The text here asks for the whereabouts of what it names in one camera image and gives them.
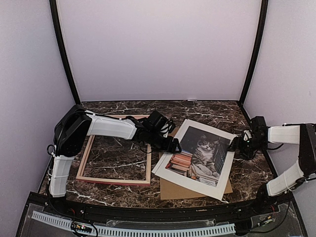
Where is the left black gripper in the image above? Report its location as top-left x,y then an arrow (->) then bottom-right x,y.
148,130 -> 182,155

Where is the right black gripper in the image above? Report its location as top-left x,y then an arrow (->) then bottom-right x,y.
227,136 -> 268,160

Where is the cat and books photo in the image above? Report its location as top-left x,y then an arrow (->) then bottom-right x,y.
165,126 -> 230,187

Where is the white photo mat board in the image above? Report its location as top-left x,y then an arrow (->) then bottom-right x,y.
152,119 -> 236,200

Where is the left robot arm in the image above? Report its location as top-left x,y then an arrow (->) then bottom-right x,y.
46,105 -> 182,215

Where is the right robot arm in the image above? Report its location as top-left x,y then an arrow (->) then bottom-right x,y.
228,116 -> 316,214

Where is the brown cardboard backing board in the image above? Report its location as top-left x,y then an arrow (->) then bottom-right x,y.
152,153 -> 233,200

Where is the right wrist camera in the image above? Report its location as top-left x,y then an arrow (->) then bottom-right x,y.
242,129 -> 253,143

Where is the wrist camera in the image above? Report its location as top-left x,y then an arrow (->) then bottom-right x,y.
160,120 -> 176,137
242,129 -> 253,143

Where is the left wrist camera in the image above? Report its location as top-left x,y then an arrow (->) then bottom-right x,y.
160,120 -> 176,137

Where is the black front rail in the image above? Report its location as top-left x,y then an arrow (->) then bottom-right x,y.
29,195 -> 284,224

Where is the white slotted cable duct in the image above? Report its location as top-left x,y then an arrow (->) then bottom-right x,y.
31,211 -> 236,237

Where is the right black corner post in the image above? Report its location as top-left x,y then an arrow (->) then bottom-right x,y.
239,0 -> 269,105

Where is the black corner post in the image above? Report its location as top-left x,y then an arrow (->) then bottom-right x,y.
239,0 -> 269,105
49,0 -> 81,104

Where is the left black corner post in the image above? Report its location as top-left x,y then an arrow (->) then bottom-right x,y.
49,0 -> 81,104

